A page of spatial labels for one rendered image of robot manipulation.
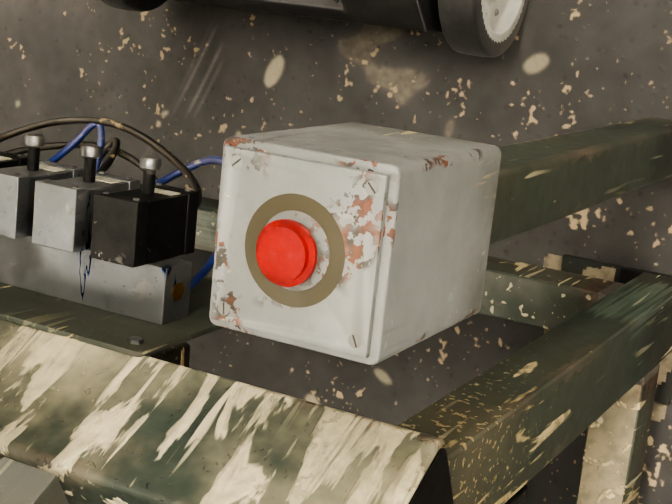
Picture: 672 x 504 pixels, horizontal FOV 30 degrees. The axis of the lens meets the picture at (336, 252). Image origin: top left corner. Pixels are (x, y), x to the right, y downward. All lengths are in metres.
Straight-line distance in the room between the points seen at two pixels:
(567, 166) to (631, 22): 0.53
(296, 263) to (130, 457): 0.24
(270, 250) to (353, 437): 0.19
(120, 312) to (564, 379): 0.40
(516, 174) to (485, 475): 0.23
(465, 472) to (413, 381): 0.84
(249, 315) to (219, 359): 1.17
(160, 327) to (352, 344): 0.33
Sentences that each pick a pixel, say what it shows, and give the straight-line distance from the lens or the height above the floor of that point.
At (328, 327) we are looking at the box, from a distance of 0.74.
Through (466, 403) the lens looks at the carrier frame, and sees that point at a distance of 1.02.
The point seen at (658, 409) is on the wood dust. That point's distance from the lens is 1.67.
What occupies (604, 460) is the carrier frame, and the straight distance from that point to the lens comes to 1.51.
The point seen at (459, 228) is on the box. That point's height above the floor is 0.82.
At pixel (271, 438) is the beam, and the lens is 0.89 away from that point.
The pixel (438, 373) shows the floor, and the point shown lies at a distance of 1.76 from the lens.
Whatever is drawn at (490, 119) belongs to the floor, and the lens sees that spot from 1.68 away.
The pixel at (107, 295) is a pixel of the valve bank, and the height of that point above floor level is 0.74.
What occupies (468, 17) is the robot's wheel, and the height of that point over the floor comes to 0.18.
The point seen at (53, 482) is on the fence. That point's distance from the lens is 0.93.
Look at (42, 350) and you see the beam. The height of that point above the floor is 0.82.
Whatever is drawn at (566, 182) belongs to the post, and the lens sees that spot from 1.12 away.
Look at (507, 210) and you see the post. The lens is 0.98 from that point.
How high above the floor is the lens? 1.56
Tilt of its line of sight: 61 degrees down
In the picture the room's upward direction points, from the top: 107 degrees counter-clockwise
